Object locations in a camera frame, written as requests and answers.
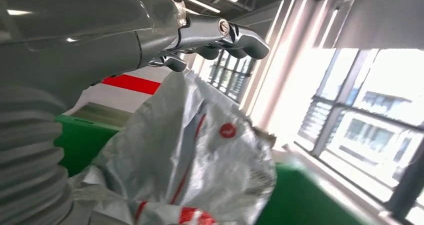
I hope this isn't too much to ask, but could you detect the green plastic crate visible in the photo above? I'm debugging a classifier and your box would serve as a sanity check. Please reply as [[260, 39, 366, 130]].
[[54, 114, 365, 225]]

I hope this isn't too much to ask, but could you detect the small black framed window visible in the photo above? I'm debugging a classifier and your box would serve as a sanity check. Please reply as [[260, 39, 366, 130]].
[[206, 49, 258, 102]]

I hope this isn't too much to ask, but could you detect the white courier bag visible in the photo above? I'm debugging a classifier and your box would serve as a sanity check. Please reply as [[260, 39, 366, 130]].
[[67, 69, 277, 225]]

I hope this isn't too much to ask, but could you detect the white panel with red stripe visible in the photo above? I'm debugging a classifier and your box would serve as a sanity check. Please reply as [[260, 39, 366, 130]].
[[64, 65, 173, 116]]

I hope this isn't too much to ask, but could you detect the large black framed window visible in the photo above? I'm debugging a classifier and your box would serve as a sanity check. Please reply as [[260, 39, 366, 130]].
[[294, 47, 424, 225]]

